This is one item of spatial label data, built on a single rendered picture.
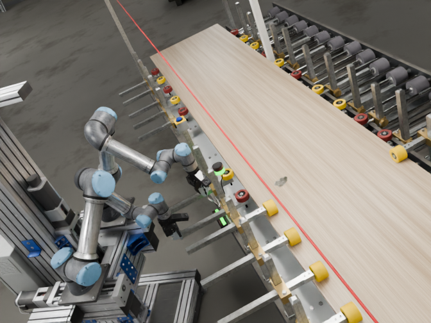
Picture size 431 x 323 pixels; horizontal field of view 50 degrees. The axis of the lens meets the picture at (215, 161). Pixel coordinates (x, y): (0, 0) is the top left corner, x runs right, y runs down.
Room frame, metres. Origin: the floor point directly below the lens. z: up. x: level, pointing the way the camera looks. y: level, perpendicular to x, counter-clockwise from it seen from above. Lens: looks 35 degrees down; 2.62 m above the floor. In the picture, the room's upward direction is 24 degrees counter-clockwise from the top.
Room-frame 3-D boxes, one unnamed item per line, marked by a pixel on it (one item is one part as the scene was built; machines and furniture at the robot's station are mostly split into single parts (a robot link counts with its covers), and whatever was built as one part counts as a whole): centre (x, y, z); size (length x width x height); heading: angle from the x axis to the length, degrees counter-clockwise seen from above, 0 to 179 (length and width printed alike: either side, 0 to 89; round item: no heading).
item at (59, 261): (1.73, 0.86, 1.20); 0.13 x 0.12 x 0.14; 41
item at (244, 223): (1.56, -0.01, 0.92); 0.04 x 0.04 x 0.48; 6
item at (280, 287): (1.29, -0.03, 0.94); 0.14 x 0.06 x 0.05; 6
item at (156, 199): (1.98, 0.38, 1.12); 0.09 x 0.08 x 0.11; 131
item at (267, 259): (1.31, -0.03, 0.91); 0.04 x 0.04 x 0.48; 6
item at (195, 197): (2.26, 0.16, 0.84); 0.44 x 0.03 x 0.04; 96
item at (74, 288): (1.74, 0.87, 1.09); 0.15 x 0.15 x 0.10
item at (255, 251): (1.54, -0.01, 0.94); 0.14 x 0.06 x 0.05; 6
